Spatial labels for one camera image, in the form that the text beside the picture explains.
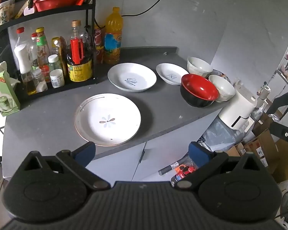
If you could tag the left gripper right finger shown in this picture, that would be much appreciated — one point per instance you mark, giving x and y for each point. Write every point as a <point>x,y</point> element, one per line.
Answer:
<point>231,188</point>

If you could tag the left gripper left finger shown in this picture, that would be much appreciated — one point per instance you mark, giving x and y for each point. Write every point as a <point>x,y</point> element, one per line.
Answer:
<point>51,188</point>

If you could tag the large white flower plate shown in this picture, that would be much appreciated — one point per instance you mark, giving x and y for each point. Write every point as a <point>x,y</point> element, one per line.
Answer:
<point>107,119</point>

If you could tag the white ceramic bowl front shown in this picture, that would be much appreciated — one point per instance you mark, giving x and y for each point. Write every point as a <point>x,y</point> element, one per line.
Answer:
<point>225,88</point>

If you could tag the white ceramic bowl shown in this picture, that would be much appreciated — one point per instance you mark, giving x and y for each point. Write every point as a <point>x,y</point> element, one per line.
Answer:
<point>225,88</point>
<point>198,66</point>

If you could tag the red and black bowl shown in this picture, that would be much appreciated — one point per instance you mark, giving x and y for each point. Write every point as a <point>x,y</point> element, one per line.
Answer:
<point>197,91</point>

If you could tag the white ceramic bowl back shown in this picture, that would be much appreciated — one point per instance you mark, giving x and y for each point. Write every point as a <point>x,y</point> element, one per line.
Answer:
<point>198,66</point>

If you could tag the small white bakery plate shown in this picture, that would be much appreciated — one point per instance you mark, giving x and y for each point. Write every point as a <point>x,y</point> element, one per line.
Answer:
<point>171,73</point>

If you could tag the white plate blue script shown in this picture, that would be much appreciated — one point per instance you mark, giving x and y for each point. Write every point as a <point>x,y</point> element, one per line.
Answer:
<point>132,77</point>

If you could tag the cardboard boxes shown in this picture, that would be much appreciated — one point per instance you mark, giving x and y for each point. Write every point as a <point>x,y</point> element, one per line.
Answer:
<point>273,154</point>

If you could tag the green carton box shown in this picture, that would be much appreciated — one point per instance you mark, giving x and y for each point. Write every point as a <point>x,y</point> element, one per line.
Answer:
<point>9,102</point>

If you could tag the small white pill jar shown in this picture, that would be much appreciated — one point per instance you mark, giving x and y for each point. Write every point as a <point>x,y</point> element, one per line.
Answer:
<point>57,78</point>

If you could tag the brown pot with trash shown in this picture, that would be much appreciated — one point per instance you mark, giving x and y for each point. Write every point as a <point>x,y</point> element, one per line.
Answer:
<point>221,74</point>

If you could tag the white spray oil bottle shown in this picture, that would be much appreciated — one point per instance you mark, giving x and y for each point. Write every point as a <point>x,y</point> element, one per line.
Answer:
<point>25,68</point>

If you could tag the green cap sauce bottle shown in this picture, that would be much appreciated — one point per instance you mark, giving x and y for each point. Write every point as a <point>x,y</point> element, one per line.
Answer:
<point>43,53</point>

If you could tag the black metal shelf rack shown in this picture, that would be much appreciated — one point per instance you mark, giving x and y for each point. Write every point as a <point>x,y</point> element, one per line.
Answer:
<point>56,22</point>

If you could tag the orange juice bottle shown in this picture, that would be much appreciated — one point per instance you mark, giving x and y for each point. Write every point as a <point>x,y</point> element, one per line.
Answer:
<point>113,37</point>

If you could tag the red cap vinegar bottle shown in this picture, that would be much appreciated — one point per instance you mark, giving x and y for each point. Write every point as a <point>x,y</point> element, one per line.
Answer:
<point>21,38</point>

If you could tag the red chip can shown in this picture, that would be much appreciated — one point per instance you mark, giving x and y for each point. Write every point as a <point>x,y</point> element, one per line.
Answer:
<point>99,44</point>

